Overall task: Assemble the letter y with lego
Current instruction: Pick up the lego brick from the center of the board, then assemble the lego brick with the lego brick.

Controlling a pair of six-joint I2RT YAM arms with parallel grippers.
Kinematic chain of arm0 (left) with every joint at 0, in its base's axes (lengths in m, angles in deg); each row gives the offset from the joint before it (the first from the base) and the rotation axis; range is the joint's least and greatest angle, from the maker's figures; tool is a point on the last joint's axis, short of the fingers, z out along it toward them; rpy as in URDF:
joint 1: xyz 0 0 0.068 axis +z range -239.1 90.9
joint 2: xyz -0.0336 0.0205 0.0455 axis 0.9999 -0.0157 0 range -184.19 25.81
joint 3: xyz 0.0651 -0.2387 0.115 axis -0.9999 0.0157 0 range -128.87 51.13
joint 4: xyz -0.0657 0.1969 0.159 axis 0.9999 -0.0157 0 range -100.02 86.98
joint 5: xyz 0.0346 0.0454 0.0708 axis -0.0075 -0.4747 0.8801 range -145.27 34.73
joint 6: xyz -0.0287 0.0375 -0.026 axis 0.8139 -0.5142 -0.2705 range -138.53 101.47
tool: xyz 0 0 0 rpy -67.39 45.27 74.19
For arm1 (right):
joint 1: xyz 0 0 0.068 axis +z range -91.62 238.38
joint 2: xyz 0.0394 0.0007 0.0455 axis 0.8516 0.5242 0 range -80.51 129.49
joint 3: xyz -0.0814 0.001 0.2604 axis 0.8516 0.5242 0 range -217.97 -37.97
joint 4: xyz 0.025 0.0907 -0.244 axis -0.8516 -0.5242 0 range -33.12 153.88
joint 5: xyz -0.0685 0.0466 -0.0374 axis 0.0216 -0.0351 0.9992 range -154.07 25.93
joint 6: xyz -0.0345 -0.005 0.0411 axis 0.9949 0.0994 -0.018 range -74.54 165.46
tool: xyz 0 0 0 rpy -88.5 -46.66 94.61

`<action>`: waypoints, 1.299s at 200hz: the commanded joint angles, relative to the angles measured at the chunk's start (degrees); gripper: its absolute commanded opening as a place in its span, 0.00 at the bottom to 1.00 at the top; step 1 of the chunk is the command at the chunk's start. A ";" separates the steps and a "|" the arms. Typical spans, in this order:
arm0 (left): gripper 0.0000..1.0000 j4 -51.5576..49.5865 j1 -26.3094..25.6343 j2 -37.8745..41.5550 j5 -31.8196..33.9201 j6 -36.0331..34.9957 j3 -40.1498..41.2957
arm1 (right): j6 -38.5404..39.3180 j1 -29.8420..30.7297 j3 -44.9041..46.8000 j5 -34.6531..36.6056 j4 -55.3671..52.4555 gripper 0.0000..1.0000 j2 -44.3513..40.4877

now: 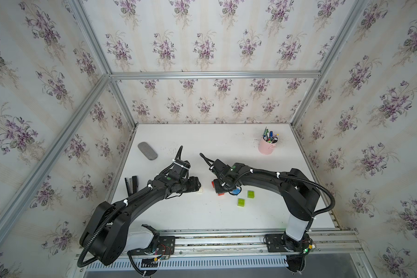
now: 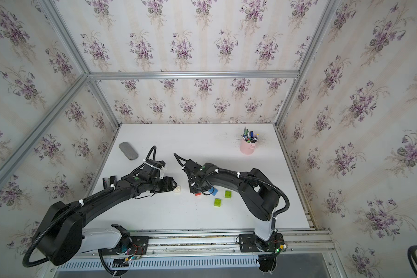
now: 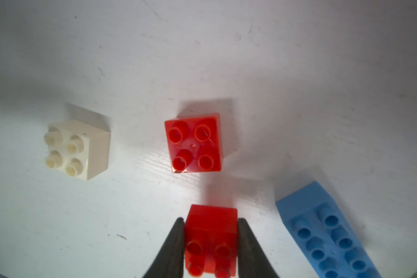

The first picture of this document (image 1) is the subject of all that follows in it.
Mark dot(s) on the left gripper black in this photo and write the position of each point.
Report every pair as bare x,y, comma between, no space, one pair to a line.
194,186

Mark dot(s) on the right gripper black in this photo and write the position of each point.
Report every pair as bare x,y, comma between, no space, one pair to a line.
218,190

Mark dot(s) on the red lego brick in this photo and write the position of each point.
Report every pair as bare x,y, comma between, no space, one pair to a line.
219,190

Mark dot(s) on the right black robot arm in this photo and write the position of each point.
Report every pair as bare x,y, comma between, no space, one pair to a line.
304,198

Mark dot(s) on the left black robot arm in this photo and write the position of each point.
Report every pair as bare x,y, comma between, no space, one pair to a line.
105,236

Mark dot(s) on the grey oval eraser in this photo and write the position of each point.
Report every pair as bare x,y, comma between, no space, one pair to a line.
147,151

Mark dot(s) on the black stapler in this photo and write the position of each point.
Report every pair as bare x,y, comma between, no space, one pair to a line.
131,185

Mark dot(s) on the pink pen cup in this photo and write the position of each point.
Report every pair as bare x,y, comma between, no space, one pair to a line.
266,147

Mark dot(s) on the aluminium mounting rail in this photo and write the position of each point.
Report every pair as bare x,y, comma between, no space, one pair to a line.
246,242

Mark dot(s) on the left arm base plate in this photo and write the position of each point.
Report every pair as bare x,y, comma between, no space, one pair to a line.
161,247

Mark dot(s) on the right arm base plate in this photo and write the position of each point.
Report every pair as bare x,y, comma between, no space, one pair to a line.
278,243

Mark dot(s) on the white vented cable duct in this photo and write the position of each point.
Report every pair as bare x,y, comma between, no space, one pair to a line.
229,262

